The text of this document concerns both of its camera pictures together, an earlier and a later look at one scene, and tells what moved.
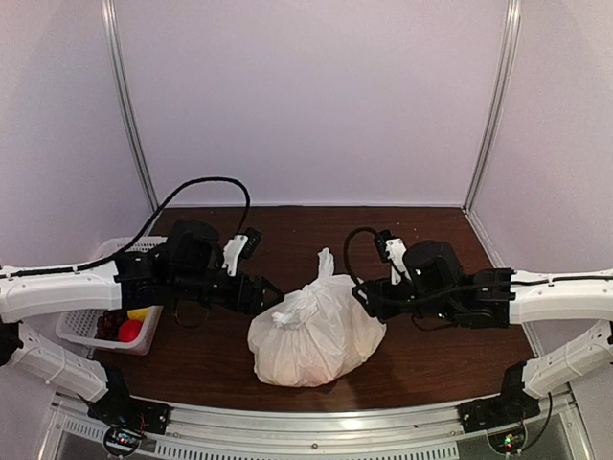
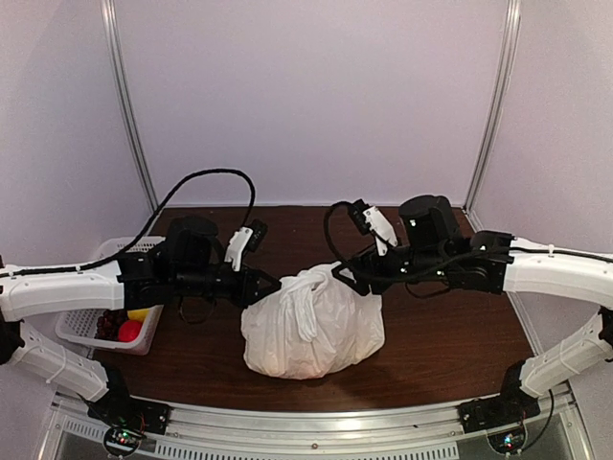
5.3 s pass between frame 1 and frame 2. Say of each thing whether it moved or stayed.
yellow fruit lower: stayed
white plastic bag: moved
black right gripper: moved
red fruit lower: stayed
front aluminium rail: stayed
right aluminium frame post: stayed
